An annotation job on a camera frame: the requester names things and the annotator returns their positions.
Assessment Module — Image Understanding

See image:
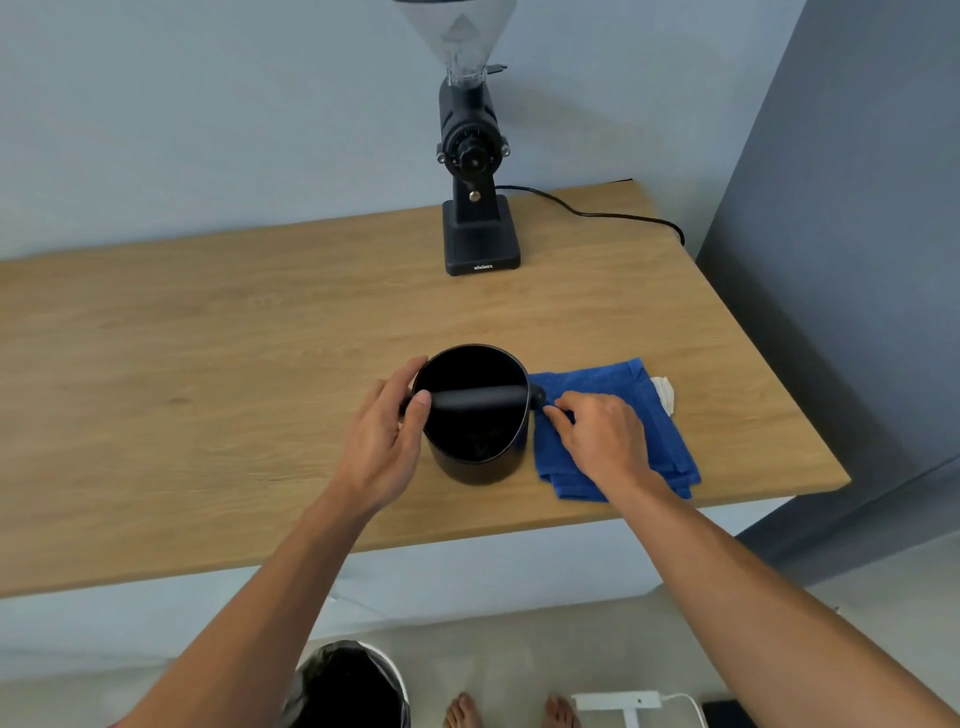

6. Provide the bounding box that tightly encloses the person's right hand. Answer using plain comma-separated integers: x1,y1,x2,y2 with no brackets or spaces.
541,390,652,505

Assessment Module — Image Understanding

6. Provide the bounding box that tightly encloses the person's left hand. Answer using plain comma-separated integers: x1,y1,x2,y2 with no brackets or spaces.
330,356,434,522

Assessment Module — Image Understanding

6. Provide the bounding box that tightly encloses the black knock box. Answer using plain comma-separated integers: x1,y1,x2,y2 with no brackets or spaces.
411,343,532,486

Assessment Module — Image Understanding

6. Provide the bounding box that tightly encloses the black knock bar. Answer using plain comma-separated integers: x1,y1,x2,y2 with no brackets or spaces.
405,384,547,415

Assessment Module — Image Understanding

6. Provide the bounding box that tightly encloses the person's right forearm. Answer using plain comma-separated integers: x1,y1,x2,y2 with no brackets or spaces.
600,471,960,728

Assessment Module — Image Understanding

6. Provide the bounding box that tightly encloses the person's left forearm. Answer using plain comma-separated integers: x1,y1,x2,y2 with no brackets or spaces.
112,483,380,728

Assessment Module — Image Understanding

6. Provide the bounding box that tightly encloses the blue towel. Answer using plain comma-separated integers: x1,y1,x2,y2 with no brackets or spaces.
527,357,703,504

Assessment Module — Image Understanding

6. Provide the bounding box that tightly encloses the black coffee grinder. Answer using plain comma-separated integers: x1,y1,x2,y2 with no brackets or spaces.
393,0,523,277

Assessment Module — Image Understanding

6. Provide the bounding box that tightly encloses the white bin with black bag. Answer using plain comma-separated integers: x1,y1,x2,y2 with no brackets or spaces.
280,639,413,728

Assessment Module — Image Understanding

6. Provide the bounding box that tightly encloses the person's right foot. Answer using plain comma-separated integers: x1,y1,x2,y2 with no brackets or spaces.
543,693,583,728

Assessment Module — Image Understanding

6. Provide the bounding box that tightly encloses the person's foot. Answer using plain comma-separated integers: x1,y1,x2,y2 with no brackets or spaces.
543,693,583,728
442,692,486,728

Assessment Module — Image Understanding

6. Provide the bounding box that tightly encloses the person's left foot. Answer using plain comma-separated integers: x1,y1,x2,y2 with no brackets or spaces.
442,692,486,728

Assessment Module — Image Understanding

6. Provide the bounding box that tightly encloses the black power cable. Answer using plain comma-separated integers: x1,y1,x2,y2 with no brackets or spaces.
494,183,687,247

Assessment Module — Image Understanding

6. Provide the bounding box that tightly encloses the white cable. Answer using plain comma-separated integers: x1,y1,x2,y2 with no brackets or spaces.
658,692,711,728

